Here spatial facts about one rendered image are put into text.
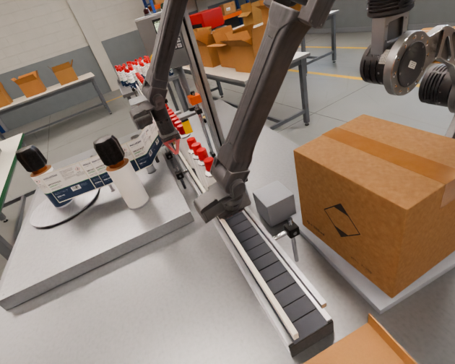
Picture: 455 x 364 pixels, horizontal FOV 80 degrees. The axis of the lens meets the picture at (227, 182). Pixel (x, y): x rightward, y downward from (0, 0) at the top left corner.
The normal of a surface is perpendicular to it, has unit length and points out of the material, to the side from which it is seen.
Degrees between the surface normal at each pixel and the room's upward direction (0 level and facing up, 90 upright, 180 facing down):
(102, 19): 90
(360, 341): 0
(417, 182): 0
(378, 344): 0
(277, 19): 64
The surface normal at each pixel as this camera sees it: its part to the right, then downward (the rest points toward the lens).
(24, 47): 0.49, 0.40
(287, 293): -0.25, -0.79
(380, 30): -0.83, 0.47
